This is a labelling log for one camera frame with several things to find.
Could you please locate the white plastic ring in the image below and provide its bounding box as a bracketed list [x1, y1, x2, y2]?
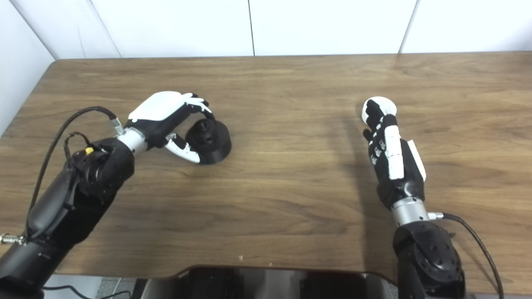
[361, 96, 397, 125]

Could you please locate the round black plastic part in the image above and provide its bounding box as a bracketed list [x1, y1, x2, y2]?
[185, 118, 232, 164]

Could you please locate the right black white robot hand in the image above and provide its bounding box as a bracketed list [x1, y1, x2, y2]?
[362, 100, 427, 210]

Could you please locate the left arm thin wire bundle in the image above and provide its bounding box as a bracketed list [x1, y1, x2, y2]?
[64, 132, 95, 160]

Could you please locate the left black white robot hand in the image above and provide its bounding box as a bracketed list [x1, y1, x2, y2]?
[124, 91, 212, 164]

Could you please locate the black robot torso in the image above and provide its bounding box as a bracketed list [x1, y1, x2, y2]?
[133, 266, 399, 299]

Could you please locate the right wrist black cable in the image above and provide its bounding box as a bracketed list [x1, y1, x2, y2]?
[428, 212, 505, 299]

